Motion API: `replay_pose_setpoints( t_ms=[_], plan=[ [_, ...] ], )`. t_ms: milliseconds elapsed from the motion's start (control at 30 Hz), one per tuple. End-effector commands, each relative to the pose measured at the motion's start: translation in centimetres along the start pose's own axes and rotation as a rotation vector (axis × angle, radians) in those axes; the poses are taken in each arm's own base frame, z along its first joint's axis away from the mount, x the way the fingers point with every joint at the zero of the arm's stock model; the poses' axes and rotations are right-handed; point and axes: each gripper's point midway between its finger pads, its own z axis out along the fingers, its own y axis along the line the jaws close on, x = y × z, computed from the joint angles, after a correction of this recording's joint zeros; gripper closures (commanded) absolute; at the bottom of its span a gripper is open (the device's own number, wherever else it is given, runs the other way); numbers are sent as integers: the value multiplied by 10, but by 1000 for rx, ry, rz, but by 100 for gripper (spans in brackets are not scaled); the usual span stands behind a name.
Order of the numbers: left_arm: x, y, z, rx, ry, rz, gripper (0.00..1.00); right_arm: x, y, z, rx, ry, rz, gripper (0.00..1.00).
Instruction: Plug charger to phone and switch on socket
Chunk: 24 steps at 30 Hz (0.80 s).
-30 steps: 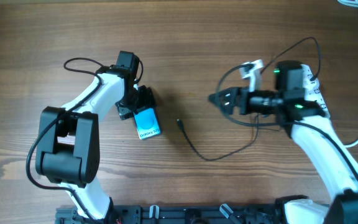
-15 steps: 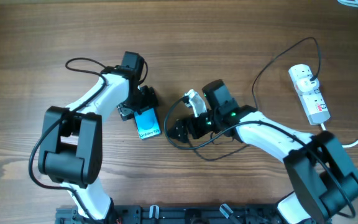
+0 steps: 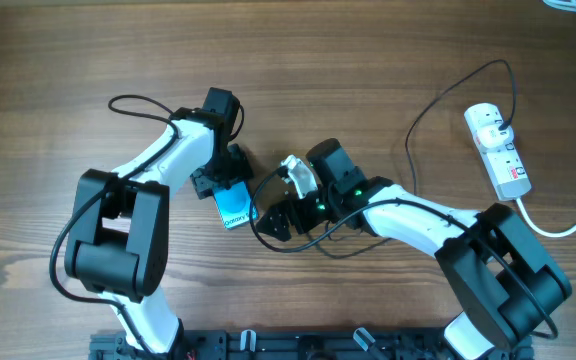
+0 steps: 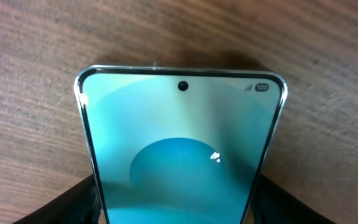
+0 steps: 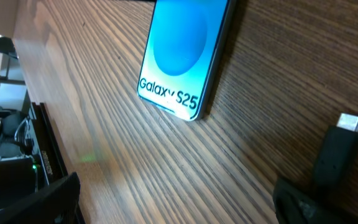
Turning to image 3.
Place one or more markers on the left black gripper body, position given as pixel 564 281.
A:
pixel 222 171

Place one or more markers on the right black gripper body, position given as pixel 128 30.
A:
pixel 310 211

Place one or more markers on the blue Galaxy smartphone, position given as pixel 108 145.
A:
pixel 234 205

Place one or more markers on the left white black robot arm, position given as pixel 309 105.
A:
pixel 117 240

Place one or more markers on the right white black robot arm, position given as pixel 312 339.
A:
pixel 504 279

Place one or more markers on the white charger plug adapter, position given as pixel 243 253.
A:
pixel 490 138

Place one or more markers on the white power strip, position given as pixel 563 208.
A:
pixel 505 169

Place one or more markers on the black mounting rail base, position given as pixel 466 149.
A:
pixel 409 343

